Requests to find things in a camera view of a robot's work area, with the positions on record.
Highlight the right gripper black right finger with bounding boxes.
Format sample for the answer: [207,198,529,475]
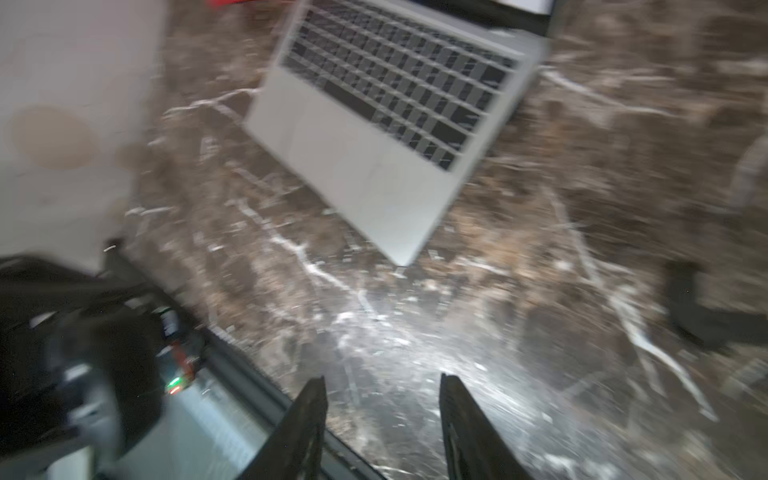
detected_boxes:
[439,373,532,480]

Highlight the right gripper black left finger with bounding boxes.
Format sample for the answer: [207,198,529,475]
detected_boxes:
[238,377,328,480]

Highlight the small black battery cover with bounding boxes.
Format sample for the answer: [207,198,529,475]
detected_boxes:
[664,261,767,350]

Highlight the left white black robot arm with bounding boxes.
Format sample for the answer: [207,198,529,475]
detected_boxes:
[1,255,198,479]

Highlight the silver open laptop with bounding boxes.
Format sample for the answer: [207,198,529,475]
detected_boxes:
[245,1,560,266]

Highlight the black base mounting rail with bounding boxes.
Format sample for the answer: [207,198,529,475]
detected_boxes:
[104,239,383,479]

